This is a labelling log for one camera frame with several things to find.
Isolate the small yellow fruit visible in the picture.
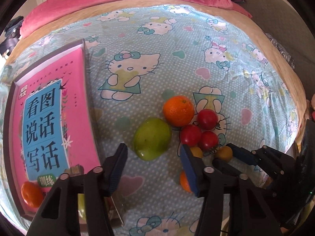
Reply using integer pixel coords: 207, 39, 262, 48
215, 146, 233, 162
190, 147, 204, 158

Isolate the cartoon cat printed bedsheet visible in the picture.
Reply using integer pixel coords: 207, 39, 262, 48
0, 4, 299, 236

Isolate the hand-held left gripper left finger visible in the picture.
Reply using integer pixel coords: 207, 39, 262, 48
26, 143, 128, 236

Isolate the beige bed cover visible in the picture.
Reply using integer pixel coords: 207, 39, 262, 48
5, 0, 308, 153

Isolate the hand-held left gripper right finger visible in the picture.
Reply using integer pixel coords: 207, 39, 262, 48
180, 145, 283, 236

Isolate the dark patterned cloth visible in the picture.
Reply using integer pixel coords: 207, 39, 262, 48
262, 31, 296, 69

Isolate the dark clothes pile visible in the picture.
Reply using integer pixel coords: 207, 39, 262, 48
0, 16, 24, 57

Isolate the red tomato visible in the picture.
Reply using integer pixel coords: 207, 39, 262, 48
197, 109, 219, 131
198, 131, 219, 151
180, 124, 202, 147

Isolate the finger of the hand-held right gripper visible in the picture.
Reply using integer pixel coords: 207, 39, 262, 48
212, 158, 273, 190
227, 143, 299, 177

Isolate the pink quilt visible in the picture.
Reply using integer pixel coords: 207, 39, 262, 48
20, 0, 253, 37

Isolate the small orange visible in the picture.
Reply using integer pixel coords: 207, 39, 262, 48
180, 171, 193, 193
21, 181, 44, 208

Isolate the pink picture book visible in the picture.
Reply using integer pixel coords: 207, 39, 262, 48
2, 39, 125, 228

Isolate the grey upholstered headboard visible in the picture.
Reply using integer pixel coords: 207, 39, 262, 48
234, 0, 315, 99

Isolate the green mango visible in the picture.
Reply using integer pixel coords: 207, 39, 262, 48
133, 118, 173, 162
77, 194, 87, 221

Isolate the large orange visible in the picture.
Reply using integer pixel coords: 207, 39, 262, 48
163, 95, 195, 127

